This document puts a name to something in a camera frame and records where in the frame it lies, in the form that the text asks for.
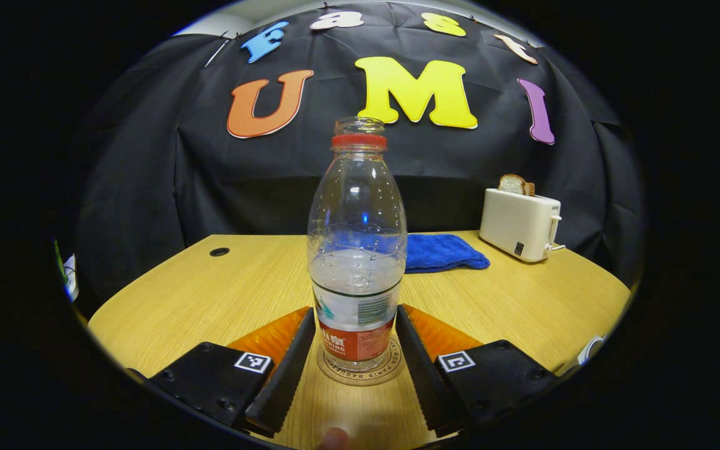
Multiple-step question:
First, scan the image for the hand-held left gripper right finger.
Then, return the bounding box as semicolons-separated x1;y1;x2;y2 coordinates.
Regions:
396;304;561;438

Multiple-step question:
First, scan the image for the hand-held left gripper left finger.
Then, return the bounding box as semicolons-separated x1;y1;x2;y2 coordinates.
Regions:
126;306;317;438

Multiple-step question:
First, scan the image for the round wooden coaster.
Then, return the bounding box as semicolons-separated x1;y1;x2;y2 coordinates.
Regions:
316;334;406;386

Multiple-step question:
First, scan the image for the clear plastic water bottle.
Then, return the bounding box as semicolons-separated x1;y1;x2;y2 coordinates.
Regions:
307;117;408;374

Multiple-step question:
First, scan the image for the blue towel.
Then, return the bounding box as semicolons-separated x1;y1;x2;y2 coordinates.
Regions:
405;233;491;274

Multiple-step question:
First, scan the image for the white toaster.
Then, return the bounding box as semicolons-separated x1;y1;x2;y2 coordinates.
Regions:
479;189;562;263

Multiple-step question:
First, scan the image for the bread slice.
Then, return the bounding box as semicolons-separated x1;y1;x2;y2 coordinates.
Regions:
499;174;536;198

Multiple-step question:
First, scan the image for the black backdrop cloth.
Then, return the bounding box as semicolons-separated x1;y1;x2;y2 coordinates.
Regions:
76;0;645;313

